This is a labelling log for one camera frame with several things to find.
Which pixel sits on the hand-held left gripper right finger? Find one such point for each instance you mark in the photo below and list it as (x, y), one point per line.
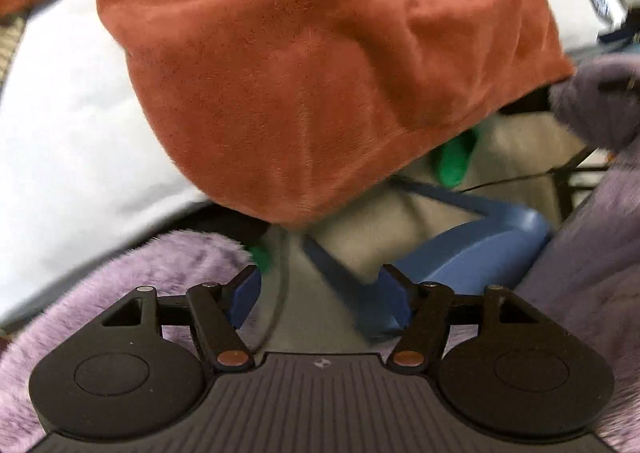
(392, 300)

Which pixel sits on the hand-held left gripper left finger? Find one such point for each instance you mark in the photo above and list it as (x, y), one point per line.
(247, 293)

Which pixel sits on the orange fleece garment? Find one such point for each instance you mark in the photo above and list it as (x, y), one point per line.
(320, 73)

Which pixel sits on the green plastic piece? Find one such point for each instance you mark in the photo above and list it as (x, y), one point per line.
(455, 158)
(262, 258)

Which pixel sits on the blue plastic stool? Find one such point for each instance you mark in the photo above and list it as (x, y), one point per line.
(465, 253)

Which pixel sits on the person's purple fleece robe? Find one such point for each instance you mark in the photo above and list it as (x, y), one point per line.
(590, 253)

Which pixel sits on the bed with grey sheet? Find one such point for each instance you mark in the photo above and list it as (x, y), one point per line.
(75, 158)

